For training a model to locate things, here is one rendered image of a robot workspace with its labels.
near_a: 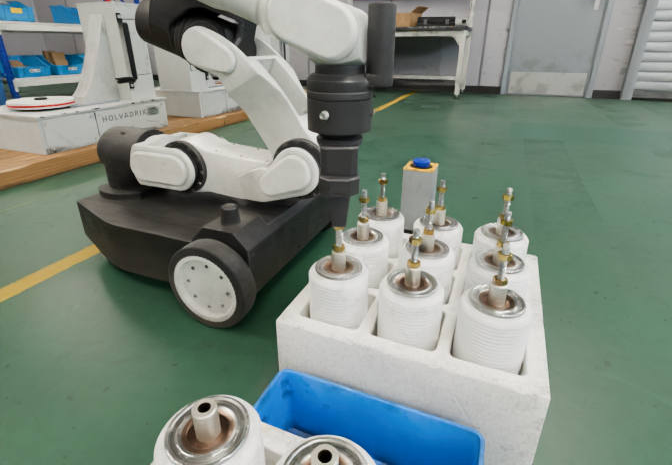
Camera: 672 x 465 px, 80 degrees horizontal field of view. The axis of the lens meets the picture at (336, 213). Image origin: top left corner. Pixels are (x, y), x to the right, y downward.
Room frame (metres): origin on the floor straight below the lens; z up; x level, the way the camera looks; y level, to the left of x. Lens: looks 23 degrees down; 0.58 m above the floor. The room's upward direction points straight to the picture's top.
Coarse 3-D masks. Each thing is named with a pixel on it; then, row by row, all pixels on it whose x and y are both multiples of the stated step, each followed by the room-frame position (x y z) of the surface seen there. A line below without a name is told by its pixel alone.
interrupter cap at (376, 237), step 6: (354, 228) 0.69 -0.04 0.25; (372, 228) 0.69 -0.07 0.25; (348, 234) 0.66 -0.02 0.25; (354, 234) 0.67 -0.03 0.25; (372, 234) 0.67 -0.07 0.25; (378, 234) 0.67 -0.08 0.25; (348, 240) 0.64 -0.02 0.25; (354, 240) 0.64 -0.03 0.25; (360, 240) 0.65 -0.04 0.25; (366, 240) 0.65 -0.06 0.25; (372, 240) 0.64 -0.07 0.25; (378, 240) 0.64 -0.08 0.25; (360, 246) 0.62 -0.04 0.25; (366, 246) 0.62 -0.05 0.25
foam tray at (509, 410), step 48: (528, 288) 0.60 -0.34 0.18; (288, 336) 0.50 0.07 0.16; (336, 336) 0.47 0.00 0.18; (528, 336) 0.47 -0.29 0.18; (384, 384) 0.44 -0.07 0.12; (432, 384) 0.41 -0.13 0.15; (480, 384) 0.39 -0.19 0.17; (528, 384) 0.38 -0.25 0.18; (480, 432) 0.39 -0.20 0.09; (528, 432) 0.36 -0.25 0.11
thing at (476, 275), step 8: (472, 256) 0.59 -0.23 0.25; (472, 264) 0.57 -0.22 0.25; (472, 272) 0.56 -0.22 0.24; (480, 272) 0.54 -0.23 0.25; (488, 272) 0.54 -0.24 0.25; (520, 272) 0.54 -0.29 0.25; (528, 272) 0.54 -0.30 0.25; (472, 280) 0.55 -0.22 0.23; (480, 280) 0.54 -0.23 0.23; (488, 280) 0.53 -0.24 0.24; (512, 280) 0.52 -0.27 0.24; (520, 280) 0.52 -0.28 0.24; (528, 280) 0.54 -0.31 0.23; (464, 288) 0.58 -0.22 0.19; (512, 288) 0.52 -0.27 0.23; (520, 288) 0.53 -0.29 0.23
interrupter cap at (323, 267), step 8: (328, 256) 0.58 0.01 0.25; (320, 264) 0.56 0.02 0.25; (328, 264) 0.56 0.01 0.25; (352, 264) 0.56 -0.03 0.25; (360, 264) 0.55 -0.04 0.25; (320, 272) 0.53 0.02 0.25; (328, 272) 0.53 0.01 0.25; (336, 272) 0.54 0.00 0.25; (344, 272) 0.54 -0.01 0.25; (352, 272) 0.53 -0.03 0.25; (360, 272) 0.53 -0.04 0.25; (336, 280) 0.51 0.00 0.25
